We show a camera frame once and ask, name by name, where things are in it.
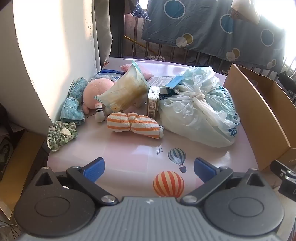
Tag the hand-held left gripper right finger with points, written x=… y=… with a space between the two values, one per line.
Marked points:
x=203 y=171

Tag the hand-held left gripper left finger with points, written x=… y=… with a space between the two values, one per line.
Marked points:
x=94 y=170

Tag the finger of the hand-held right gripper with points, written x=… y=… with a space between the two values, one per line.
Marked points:
x=278 y=169

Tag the large cardboard box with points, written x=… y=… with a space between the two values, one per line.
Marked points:
x=254 y=111

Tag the orange striped knotted towel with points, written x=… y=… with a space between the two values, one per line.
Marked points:
x=143 y=127

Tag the knotted light blue towel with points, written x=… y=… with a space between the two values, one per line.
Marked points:
x=71 y=109

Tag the pink plush toy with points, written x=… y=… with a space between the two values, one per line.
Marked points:
x=97 y=91

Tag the white cotton swab packet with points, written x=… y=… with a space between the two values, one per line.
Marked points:
x=124 y=90

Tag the blue wet wipes packet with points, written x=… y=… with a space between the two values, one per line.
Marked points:
x=108 y=74

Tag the blue face mask box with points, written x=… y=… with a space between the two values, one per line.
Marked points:
x=161 y=82

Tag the pink cloth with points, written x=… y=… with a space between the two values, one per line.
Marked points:
x=148 y=70

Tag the green floral scrunchie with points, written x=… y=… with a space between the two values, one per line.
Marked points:
x=55 y=139

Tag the tied pale green plastic bag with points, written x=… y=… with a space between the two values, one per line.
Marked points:
x=198 y=120

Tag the flat brown cardboard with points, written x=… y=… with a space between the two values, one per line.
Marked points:
x=20 y=166

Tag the small brown carton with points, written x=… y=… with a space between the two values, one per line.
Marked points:
x=152 y=106

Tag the black object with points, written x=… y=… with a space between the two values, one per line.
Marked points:
x=288 y=83

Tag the dark printed box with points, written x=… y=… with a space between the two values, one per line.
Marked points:
x=7 y=148

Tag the metal balcony railing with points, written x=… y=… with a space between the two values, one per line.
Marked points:
x=172 y=54

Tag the beige curtain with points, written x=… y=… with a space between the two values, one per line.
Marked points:
x=104 y=30

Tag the blue blanket with circles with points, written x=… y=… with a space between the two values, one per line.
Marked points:
x=203 y=20

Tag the white hanging cloth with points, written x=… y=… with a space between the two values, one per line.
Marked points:
x=247 y=11

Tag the navy star print cloth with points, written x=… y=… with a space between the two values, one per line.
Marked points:
x=141 y=12

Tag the dark sliding door frame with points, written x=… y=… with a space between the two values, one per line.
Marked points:
x=116 y=27

